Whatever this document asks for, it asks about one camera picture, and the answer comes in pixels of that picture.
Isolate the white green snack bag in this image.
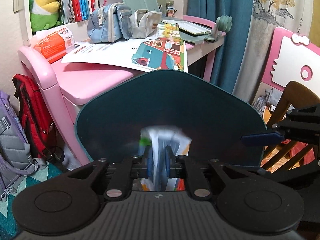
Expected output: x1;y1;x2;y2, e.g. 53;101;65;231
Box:
133;126;191;191

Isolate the dark teal trash bin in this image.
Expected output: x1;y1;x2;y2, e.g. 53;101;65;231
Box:
75;70;266;166

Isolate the pink white board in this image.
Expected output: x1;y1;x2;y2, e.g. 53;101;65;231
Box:
261;27;319;95

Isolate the red black backpack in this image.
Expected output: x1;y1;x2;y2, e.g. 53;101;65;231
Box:
12;74;63;163

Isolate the purple grey backpack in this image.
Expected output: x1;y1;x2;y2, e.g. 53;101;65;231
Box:
1;91;47;202

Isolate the pink desk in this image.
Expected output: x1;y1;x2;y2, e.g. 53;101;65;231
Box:
17;15;227;165

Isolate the zigzag quilted blanket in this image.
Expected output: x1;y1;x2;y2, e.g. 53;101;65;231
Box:
0;163;63;240

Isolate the colourful picture book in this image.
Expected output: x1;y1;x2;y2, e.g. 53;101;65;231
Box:
61;22;188;72

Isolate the printed tree curtain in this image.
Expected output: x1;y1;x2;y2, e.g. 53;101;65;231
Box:
233;0;319;103

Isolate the blue curtain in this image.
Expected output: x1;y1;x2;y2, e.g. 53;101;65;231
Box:
187;0;253;93

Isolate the grey pencil case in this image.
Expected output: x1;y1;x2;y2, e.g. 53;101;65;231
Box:
130;9;162;38

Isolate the orange tissue pack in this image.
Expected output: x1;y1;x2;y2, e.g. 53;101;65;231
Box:
33;27;75;63

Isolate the blue pencil case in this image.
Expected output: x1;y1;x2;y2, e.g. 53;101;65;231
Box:
87;2;132;43

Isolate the yellow green plush toy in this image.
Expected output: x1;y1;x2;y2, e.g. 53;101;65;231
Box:
29;0;60;33

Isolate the green desk crank handle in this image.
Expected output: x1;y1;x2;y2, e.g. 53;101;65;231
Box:
212;15;233;38

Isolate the white wall socket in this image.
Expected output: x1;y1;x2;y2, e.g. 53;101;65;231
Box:
12;0;20;13

